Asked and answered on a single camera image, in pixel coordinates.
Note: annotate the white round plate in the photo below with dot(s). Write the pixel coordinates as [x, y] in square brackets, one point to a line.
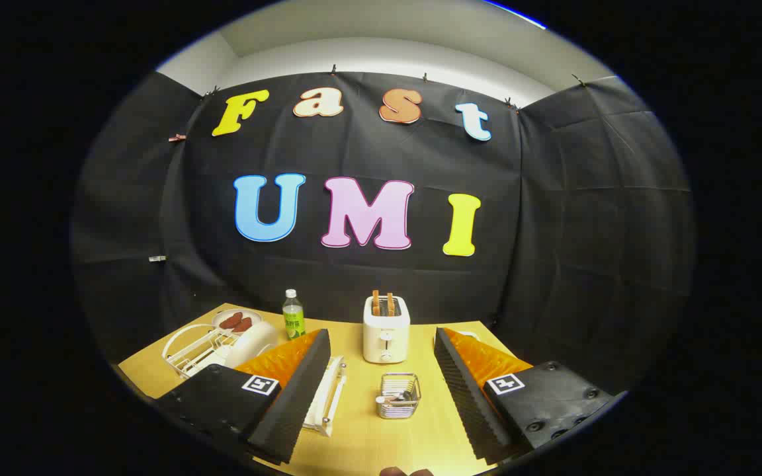
[249, 344]

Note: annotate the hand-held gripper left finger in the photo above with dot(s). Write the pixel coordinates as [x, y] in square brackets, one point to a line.
[301, 396]

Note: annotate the white divided bean dish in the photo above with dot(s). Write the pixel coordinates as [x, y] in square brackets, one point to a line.
[467, 332]

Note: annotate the white toaster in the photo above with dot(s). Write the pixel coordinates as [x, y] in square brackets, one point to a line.
[386, 340]

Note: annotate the small grey saucer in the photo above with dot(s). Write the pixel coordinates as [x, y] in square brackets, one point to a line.
[252, 316]

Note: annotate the black backdrop cloth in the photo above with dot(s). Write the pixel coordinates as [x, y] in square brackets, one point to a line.
[354, 152]

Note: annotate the green label drink bottle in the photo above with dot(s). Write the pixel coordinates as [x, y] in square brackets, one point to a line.
[294, 320]

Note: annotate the brown sausage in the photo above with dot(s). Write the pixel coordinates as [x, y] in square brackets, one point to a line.
[243, 324]
[231, 320]

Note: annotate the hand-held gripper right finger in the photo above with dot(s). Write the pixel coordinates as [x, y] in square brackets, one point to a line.
[464, 396]

